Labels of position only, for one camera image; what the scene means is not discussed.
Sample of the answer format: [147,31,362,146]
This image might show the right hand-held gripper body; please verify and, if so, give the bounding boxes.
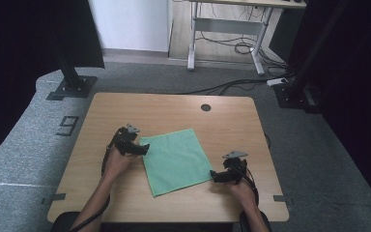
[221,150,249,185]

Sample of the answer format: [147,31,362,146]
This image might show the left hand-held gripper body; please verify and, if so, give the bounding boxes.
[109,123,141,157]

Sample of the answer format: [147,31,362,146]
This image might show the green microfibre cloth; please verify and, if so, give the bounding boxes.
[139,128,214,198]

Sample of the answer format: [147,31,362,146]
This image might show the person's right hand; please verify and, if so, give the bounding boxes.
[228,182,259,211]

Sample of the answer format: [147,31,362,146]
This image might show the person's left hand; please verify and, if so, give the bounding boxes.
[102,148,135,183]

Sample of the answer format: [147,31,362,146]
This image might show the person's right leg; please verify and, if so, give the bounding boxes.
[238,210,273,232]

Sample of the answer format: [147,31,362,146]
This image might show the person's leg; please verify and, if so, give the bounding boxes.
[238,210,273,232]
[49,211,81,232]

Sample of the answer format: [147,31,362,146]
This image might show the black metal stand with base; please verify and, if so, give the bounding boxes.
[272,0,349,114]
[46,47,99,102]

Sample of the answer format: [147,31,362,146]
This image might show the white power strip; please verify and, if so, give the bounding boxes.
[266,77,290,87]

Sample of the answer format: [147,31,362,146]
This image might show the person's left leg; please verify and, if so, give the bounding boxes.
[49,211,81,232]

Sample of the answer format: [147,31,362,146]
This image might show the black curtain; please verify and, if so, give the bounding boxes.
[286,0,371,218]
[0,0,105,170]

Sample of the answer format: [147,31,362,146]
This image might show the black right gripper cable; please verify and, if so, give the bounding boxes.
[238,166,261,209]

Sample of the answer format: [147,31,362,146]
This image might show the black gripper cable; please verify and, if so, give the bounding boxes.
[68,128,124,232]
[238,166,261,209]

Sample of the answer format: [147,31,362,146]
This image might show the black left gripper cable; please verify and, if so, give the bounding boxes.
[68,128,124,232]

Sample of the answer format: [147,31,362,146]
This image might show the black floor cables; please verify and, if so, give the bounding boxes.
[178,30,296,97]

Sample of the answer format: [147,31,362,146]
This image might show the white frame desk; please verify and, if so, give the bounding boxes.
[173,0,307,76]

